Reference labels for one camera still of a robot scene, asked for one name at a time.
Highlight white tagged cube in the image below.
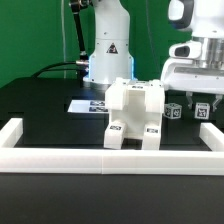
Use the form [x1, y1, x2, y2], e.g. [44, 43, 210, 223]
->
[164, 103, 182, 119]
[194, 103, 210, 120]

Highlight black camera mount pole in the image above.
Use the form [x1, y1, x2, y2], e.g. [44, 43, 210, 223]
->
[69, 0, 90, 60]

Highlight white U-shaped fence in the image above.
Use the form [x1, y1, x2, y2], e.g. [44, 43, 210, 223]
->
[0, 118, 224, 176]

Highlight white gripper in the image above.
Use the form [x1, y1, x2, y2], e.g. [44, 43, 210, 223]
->
[161, 58, 224, 112]

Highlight white hanging cable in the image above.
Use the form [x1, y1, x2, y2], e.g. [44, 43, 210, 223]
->
[60, 0, 67, 80]

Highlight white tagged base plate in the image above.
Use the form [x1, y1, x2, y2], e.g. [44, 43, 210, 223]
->
[68, 100, 108, 113]

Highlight black cables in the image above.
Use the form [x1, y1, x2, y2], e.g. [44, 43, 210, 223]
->
[31, 61, 84, 79]

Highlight white chair seat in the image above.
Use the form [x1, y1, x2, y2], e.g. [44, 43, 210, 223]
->
[109, 87, 164, 139]

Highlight white chair back frame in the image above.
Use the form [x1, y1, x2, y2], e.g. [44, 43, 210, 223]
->
[105, 78, 165, 113]

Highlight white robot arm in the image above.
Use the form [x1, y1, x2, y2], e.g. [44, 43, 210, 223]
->
[84, 0, 224, 101]

